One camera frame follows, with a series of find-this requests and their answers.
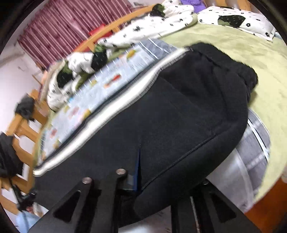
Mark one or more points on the white floral quilt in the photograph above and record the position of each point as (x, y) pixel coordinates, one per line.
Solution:
(64, 77)

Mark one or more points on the black pants with white stripe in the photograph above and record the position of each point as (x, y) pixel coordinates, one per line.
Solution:
(183, 122)

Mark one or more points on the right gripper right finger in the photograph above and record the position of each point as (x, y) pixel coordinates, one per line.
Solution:
(208, 210)

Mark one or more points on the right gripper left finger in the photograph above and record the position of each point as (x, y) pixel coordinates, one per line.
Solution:
(91, 198)

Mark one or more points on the fruit print plastic tablecloth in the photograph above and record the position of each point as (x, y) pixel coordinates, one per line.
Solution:
(99, 89)

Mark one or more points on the white floral pillow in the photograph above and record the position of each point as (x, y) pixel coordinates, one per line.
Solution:
(252, 23)

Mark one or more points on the maroon curtain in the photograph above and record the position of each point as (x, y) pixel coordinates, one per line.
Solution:
(61, 26)

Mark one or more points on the black garment on rail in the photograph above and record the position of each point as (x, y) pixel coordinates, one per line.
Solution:
(10, 162)

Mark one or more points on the dark jacket on bedpost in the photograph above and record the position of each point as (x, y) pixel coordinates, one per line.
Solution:
(25, 107)

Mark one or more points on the green bed sheet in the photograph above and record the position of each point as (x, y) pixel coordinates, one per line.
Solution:
(258, 160)

